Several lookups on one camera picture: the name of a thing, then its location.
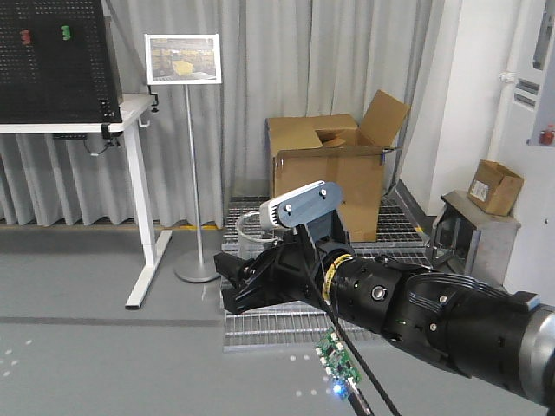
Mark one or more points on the black pegboard panel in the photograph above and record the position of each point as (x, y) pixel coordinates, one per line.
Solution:
(55, 64)

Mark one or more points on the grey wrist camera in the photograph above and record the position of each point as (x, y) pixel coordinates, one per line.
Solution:
(301, 205)

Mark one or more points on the grey curtain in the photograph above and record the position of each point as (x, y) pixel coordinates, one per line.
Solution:
(207, 143)

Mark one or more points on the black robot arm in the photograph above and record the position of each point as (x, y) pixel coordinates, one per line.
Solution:
(453, 322)

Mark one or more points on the green circuit board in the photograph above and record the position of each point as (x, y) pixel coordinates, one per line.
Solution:
(337, 363)

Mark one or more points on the grey metal box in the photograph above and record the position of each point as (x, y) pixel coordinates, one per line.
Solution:
(471, 242)

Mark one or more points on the white standing desk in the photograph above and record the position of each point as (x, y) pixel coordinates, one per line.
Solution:
(153, 244)

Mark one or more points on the clear glass beaker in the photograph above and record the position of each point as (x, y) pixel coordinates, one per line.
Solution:
(252, 239)

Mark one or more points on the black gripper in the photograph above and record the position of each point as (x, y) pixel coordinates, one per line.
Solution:
(300, 269)

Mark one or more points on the sign stand with picture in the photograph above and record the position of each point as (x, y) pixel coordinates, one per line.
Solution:
(187, 60)

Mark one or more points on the small cardboard box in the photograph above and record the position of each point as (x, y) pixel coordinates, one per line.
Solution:
(494, 188)

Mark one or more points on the large cardboard box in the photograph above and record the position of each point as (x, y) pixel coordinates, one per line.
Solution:
(337, 148)

